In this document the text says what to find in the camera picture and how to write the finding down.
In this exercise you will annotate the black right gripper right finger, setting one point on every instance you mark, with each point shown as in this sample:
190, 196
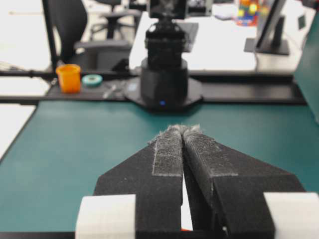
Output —
249, 198

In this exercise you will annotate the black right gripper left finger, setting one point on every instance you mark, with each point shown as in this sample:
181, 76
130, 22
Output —
140, 198

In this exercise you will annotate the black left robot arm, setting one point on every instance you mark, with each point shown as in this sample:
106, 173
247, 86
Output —
164, 83

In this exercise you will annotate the teal tape roll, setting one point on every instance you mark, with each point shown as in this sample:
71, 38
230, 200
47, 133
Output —
92, 80

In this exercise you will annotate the orange plastic cup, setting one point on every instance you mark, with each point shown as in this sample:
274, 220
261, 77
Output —
69, 78

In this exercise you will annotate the black computer monitor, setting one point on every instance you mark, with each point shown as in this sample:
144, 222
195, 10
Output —
270, 26

